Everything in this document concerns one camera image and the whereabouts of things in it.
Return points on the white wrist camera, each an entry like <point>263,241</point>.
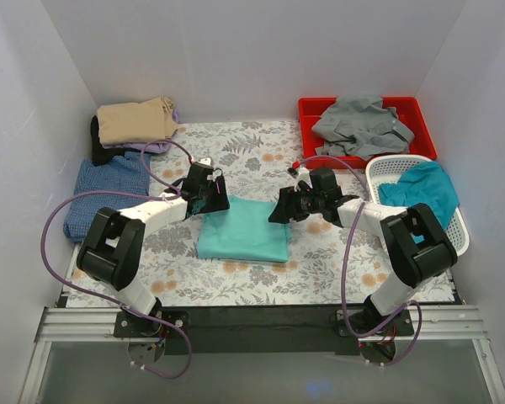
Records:
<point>204,170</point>
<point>301,176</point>

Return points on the floral patterned table mat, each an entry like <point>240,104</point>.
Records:
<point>327,264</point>

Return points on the folded beige shirt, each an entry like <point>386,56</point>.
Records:
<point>143,122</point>

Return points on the aluminium frame rail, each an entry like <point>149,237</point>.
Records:
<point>440,322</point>

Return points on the folded lavender shirt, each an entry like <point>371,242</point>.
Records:
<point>155,148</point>

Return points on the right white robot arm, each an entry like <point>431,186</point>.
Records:
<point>416,244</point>

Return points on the teal blue t shirt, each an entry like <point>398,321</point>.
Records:
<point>425,183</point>

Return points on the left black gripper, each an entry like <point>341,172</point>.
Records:
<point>210,199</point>

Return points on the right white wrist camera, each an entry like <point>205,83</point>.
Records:
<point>301,176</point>

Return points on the mint green t shirt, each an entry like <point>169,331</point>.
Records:
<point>244,233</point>

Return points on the grey polo shirt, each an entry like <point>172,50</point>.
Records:
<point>361,126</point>

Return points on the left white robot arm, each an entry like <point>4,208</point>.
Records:
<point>111,251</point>

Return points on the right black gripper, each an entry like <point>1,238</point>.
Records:
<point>292,202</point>

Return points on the white plastic basket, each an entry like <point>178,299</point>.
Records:
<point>388,169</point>

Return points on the red plastic tray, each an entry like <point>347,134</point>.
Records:
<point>310,110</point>

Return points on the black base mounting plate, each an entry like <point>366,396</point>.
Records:
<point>253,329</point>

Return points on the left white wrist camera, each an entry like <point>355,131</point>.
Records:
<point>204,170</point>

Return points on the blue checkered shirt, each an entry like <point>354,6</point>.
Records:
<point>125,175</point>

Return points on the folded black garment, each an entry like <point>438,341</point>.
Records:
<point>99,154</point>

